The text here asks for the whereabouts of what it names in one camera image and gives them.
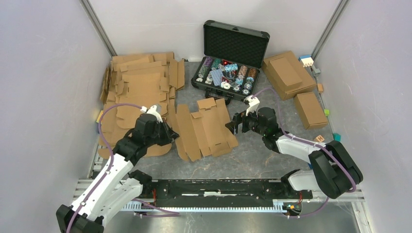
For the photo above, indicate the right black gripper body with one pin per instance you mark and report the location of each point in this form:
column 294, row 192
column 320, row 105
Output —
column 249, row 122

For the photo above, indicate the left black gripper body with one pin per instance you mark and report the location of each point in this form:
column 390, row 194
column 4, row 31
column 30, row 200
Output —
column 160, row 136

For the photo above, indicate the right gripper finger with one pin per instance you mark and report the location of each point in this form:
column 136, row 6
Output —
column 239, row 118
column 232, row 126

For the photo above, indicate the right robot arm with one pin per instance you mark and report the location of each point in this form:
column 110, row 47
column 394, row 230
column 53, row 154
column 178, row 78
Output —
column 334, row 172

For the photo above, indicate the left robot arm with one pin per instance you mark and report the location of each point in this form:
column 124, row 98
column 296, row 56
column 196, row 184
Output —
column 116, row 185

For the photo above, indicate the small folded cardboard box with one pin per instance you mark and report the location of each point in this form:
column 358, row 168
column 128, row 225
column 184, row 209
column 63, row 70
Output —
column 310, row 111

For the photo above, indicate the large folded cardboard box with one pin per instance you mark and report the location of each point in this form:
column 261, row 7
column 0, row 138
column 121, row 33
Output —
column 308, row 83

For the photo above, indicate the stack of flat cardboard blanks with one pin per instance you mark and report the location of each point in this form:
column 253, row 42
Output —
column 144, row 79

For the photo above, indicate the black poker chip case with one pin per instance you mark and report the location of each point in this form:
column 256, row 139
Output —
column 232, row 58

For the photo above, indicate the orange yellow block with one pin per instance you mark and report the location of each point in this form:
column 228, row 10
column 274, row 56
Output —
column 99, row 117

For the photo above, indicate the wooden letter H cube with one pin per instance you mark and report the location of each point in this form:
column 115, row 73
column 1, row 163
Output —
column 319, row 139

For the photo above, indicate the small wooden cube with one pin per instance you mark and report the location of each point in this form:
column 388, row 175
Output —
column 320, row 88

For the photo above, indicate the blue white toy block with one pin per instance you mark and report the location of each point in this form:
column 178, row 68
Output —
column 306, row 60

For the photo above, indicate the grey toy block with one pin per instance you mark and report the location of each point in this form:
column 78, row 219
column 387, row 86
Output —
column 315, row 71

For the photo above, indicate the teal cube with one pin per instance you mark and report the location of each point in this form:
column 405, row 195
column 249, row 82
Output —
column 337, row 136

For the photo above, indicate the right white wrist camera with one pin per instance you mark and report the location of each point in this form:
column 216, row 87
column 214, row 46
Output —
column 252, row 102

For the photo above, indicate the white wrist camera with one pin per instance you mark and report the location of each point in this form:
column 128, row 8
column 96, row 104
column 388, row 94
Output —
column 252, row 102
column 154, row 110

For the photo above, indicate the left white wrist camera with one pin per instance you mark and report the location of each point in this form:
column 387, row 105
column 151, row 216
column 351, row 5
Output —
column 154, row 110

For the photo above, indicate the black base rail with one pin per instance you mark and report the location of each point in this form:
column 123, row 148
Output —
column 220, row 193

